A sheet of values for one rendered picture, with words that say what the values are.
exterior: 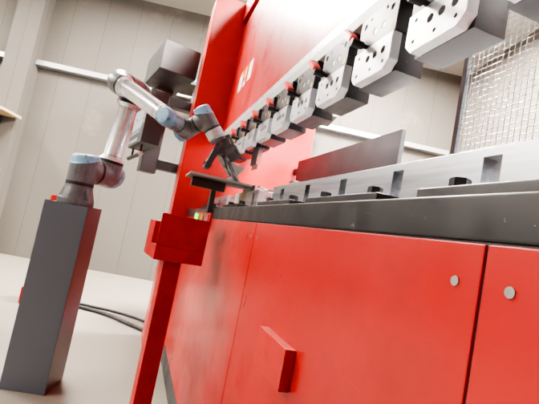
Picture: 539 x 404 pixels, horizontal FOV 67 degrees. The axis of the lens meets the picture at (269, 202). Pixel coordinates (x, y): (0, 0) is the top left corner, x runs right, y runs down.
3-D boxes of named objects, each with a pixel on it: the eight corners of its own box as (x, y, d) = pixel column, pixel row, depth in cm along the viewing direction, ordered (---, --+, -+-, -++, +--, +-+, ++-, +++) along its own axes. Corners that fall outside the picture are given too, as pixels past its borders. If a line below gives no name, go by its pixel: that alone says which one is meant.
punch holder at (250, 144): (243, 150, 189) (249, 116, 191) (260, 154, 192) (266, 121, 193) (251, 144, 175) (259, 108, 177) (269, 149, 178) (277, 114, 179)
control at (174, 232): (143, 252, 145) (154, 202, 146) (186, 258, 151) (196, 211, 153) (152, 259, 127) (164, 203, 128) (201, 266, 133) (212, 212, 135)
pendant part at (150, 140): (127, 147, 296) (137, 100, 299) (143, 152, 302) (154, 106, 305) (139, 140, 257) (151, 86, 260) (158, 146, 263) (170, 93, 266)
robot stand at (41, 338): (-3, 389, 161) (44, 198, 167) (21, 373, 179) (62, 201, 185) (43, 396, 162) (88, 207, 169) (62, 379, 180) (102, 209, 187)
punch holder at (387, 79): (349, 87, 94) (361, 22, 96) (380, 98, 97) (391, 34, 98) (387, 66, 80) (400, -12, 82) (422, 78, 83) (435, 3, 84)
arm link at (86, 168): (58, 178, 175) (66, 147, 176) (83, 183, 187) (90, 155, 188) (79, 181, 170) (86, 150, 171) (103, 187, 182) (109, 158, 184)
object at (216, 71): (140, 334, 268) (212, 10, 288) (261, 348, 294) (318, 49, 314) (141, 346, 244) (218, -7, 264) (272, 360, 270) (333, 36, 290)
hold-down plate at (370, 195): (302, 209, 95) (305, 197, 95) (323, 214, 97) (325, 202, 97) (374, 209, 66) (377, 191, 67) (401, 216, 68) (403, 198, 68)
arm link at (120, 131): (80, 180, 186) (117, 70, 188) (104, 187, 200) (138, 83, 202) (99, 187, 181) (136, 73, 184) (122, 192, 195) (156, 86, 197)
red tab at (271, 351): (253, 360, 81) (259, 325, 81) (261, 361, 81) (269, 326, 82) (277, 392, 66) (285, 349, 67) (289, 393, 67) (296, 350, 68)
